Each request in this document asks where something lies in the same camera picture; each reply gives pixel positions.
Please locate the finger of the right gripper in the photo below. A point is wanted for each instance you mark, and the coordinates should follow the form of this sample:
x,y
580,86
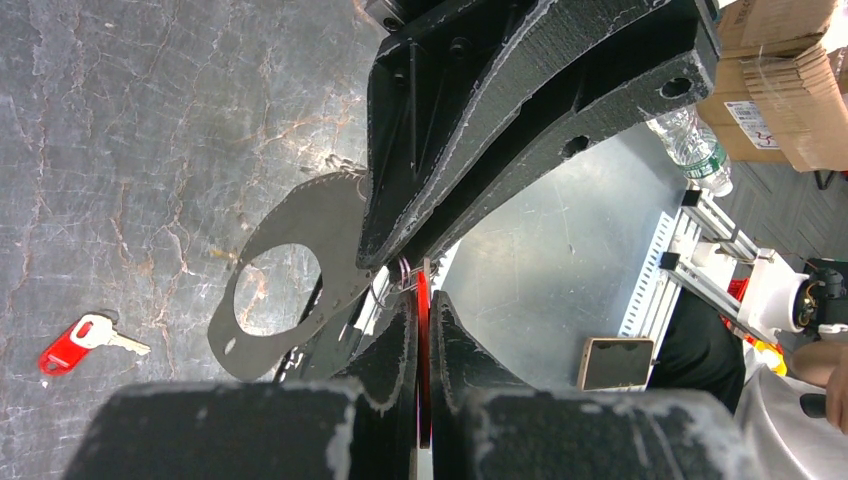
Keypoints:
x,y
591,101
445,84

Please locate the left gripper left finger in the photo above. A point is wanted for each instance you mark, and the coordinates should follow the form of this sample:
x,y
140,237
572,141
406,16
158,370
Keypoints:
x,y
358,424

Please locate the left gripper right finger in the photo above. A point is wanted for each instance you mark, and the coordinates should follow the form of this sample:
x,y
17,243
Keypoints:
x,y
489,424

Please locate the smartphone with tan case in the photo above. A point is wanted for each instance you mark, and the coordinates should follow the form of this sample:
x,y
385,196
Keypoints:
x,y
615,363

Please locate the clear plastic water bottle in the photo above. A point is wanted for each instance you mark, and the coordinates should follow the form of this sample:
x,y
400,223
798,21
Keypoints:
x,y
694,148

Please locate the brown cardboard box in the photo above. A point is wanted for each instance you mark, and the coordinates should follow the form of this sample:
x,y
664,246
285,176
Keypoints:
x,y
781,84

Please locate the small red tag key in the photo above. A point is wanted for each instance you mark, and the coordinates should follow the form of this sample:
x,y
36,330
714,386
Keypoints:
x,y
90,331

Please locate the aluminium frame rail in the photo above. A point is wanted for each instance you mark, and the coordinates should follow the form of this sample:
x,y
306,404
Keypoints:
x,y
697,249

